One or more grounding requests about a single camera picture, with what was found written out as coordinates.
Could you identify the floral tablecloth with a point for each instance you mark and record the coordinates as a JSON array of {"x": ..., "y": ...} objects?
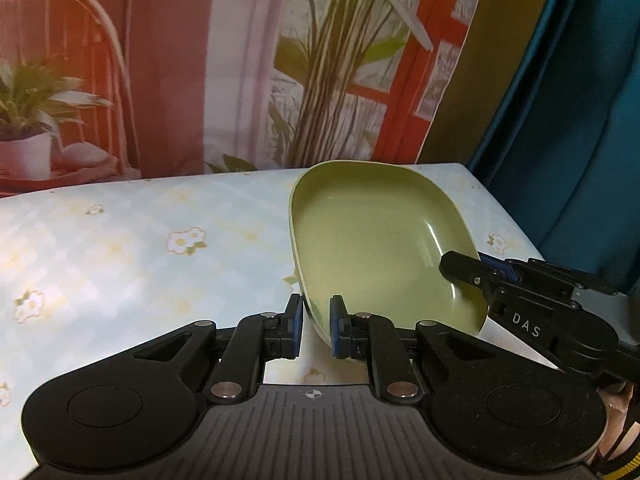
[{"x": 150, "y": 260}]

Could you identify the printed room backdrop cloth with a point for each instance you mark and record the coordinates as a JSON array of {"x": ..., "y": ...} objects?
[{"x": 225, "y": 60}]

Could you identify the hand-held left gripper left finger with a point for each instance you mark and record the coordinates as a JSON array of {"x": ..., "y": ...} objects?
[{"x": 296, "y": 327}]

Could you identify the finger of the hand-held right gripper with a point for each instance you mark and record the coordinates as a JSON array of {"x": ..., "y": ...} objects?
[
  {"x": 462, "y": 266},
  {"x": 540, "y": 270}
]

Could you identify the teal curtain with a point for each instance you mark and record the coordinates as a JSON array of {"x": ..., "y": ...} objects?
[{"x": 575, "y": 110}]

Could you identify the olive green bowl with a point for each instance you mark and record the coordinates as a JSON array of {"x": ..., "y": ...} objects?
[{"x": 380, "y": 240}]

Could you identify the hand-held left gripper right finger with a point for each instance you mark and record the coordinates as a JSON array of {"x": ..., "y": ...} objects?
[{"x": 336, "y": 330}]

